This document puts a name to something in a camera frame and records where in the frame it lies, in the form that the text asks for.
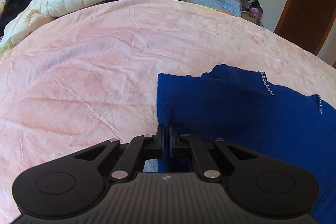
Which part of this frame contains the light blue knit blanket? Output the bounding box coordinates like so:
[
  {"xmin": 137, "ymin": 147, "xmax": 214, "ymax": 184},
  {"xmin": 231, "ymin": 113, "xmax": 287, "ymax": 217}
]
[{"xmin": 181, "ymin": 0, "xmax": 242, "ymax": 17}]

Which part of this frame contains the pink bed blanket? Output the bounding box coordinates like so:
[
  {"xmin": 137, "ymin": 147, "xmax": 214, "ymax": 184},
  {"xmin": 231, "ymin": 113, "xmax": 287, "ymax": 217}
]
[{"xmin": 1, "ymin": 0, "xmax": 335, "ymax": 223}]

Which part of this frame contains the blue knit sweater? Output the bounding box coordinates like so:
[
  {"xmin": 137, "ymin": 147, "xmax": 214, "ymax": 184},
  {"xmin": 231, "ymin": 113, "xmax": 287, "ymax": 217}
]
[{"xmin": 157, "ymin": 64, "xmax": 335, "ymax": 223}]

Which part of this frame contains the brown wooden door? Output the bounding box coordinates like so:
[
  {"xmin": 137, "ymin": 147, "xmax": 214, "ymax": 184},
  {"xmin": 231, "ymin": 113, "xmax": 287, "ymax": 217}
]
[{"xmin": 274, "ymin": 0, "xmax": 335, "ymax": 55}]

